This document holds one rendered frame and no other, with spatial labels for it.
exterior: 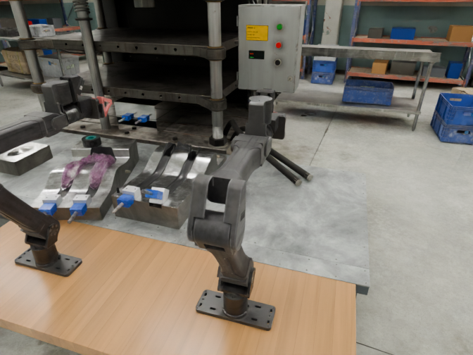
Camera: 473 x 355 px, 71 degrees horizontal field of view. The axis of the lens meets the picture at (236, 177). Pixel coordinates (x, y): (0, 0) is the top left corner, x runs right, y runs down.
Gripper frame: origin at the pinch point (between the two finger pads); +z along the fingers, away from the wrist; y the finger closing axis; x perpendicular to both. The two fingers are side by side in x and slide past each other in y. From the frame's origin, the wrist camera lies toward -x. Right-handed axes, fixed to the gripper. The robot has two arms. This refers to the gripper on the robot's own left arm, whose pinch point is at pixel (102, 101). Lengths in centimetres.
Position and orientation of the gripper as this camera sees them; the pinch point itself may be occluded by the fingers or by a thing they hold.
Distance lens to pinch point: 126.5
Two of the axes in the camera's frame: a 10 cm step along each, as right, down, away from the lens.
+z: 2.9, -4.3, 8.5
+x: -0.1, 8.9, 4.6
